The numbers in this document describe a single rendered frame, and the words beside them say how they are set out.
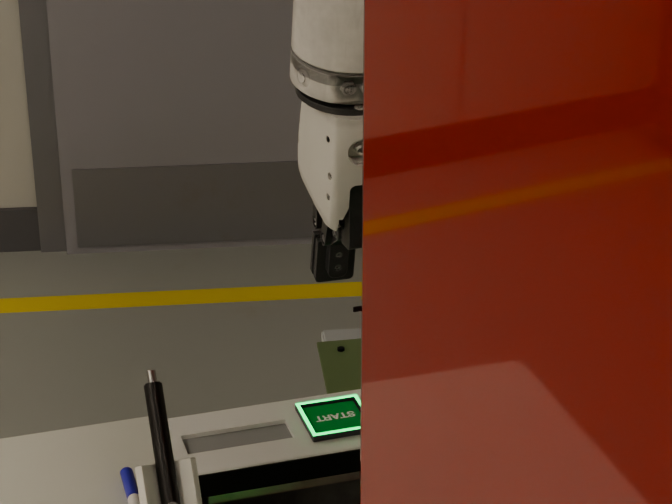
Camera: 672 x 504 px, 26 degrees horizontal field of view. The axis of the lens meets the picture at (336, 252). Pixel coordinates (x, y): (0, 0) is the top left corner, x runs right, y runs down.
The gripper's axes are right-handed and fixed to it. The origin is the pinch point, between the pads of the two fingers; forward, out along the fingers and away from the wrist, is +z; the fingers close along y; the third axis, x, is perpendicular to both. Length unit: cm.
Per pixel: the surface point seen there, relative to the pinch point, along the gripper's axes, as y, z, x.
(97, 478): -6.6, 14.1, 20.3
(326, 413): -2.2, 14.9, 0.3
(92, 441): -1.1, 15.2, 19.9
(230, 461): -6.5, 14.5, 9.6
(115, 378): 160, 146, -6
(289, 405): 0.6, 15.9, 2.7
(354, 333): 34, 37, -15
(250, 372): 154, 145, -36
